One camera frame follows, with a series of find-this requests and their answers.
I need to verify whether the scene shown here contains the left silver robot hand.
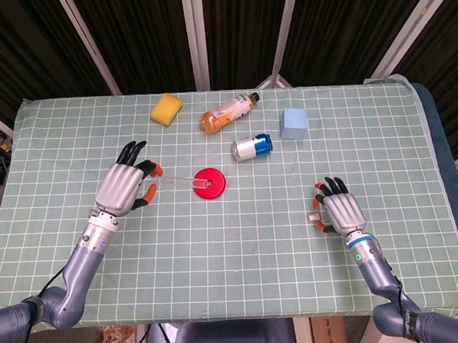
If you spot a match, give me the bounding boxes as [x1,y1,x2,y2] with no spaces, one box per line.
[91,139,166,219]

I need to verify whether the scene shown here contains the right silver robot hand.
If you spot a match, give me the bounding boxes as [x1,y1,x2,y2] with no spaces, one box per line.
[310,174,367,239]

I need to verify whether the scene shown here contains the clear glass tube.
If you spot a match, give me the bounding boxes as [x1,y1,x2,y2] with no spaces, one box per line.
[147,171,213,193]

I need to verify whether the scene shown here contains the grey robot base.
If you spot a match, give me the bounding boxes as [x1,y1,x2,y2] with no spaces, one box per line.
[144,315,297,343]

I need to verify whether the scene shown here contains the yellow sponge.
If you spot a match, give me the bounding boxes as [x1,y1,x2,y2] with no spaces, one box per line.
[149,92,185,128]

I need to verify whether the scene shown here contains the red flat disc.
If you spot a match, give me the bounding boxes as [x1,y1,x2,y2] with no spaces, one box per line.
[191,167,228,201]

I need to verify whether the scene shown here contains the light blue foam cube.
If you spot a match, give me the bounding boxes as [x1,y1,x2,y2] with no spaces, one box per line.
[278,106,310,142]

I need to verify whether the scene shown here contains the blue and silver can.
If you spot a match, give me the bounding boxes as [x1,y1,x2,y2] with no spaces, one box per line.
[231,132,275,163]

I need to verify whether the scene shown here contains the green checked tablecloth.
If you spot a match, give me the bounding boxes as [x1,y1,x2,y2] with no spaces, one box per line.
[0,71,458,343]

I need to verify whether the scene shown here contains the brown cardboard box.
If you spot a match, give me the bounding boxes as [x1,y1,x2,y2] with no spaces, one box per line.
[311,315,348,343]

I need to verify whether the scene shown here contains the white box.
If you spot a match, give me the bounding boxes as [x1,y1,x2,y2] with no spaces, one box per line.
[354,316,381,343]

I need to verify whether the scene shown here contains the orange drink plastic bottle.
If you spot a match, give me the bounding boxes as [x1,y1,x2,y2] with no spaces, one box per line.
[198,91,263,136]

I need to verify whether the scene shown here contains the black pleated curtain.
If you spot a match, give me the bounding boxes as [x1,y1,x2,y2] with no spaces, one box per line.
[70,0,198,99]
[200,0,297,92]
[390,0,458,166]
[275,0,443,90]
[0,0,114,129]

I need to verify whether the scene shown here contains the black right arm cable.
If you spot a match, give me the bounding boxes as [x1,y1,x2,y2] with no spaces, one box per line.
[385,259,413,328]

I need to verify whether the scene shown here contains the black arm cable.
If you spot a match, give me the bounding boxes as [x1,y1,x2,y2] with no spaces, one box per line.
[11,264,71,343]
[385,259,413,328]

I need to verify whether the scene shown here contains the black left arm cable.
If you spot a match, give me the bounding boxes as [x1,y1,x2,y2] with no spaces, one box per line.
[11,264,71,343]

